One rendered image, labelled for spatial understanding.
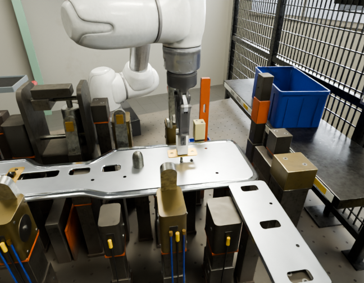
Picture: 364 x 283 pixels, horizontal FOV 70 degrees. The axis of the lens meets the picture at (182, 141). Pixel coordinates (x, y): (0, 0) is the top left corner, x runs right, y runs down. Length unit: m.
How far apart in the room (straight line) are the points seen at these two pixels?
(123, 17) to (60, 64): 3.27
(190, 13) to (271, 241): 0.49
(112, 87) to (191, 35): 0.92
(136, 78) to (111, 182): 0.83
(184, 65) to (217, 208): 0.35
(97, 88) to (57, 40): 2.32
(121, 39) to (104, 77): 0.91
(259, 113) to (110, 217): 0.58
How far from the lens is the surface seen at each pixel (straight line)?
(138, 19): 0.53
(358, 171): 0.83
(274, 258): 0.57
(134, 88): 1.49
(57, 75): 3.81
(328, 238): 1.08
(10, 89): 1.03
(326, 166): 0.80
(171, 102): 0.83
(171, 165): 0.56
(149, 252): 0.93
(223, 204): 0.67
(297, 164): 0.72
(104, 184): 0.72
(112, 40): 0.53
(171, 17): 0.57
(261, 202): 0.67
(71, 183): 0.75
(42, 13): 3.69
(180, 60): 0.61
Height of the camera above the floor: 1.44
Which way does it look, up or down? 31 degrees down
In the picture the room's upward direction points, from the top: straight up
